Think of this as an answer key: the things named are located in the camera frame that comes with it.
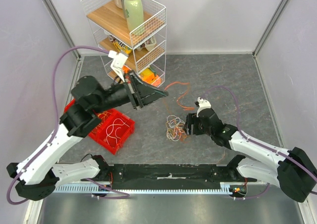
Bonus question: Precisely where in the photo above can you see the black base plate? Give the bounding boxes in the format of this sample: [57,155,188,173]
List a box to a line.
[93,164,245,190]

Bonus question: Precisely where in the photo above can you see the white wire shelf rack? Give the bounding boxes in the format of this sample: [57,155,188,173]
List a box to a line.
[81,0,167,86]

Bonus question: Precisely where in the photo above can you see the grey slotted cable duct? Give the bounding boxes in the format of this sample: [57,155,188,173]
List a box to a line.
[54,182,246,195]

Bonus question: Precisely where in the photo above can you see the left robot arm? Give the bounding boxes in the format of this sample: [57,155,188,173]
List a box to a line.
[6,70,168,205]

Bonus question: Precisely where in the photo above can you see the yellow M&M candy bag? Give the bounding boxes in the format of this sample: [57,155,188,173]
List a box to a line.
[112,40,132,54]

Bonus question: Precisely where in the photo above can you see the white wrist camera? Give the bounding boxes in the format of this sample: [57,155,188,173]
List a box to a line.
[195,97,211,117]
[108,50,128,81]

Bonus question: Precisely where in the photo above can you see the red compartment bin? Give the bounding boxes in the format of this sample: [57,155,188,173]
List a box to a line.
[63,99,136,155]

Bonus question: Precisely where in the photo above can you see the orange yellow snack boxes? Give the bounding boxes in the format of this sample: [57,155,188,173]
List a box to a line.
[139,68,161,87]

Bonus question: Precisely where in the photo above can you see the flat orange box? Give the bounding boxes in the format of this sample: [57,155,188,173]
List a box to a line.
[122,65,132,74]

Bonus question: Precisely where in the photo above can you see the pale green bottle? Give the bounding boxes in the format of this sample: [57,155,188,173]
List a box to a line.
[124,0,145,36]

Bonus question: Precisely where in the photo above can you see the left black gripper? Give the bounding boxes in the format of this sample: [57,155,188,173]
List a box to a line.
[93,70,169,114]

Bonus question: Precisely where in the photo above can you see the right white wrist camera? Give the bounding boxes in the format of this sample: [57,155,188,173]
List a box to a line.
[195,97,211,117]

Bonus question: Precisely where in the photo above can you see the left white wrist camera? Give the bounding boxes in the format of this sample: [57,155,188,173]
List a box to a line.
[108,50,128,81]

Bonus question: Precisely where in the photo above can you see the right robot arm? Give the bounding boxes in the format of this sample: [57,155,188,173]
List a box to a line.
[183,97,317,203]

